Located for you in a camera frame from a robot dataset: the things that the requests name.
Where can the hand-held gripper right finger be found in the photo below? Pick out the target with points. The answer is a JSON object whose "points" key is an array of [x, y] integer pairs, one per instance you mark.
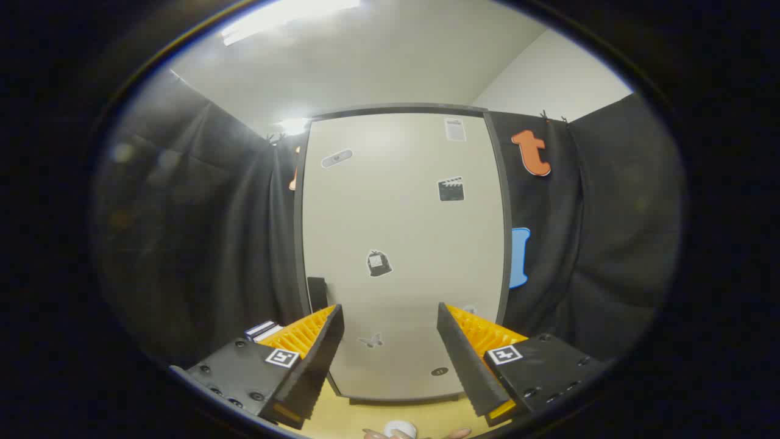
{"points": [[463, 360]]}

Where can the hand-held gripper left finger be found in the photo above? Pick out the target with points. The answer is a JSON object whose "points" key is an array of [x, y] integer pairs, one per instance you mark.
{"points": [[323, 360]]}

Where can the grey shoe cabinet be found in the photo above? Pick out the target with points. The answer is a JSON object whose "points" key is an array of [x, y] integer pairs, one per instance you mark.
{"points": [[506, 244]]}

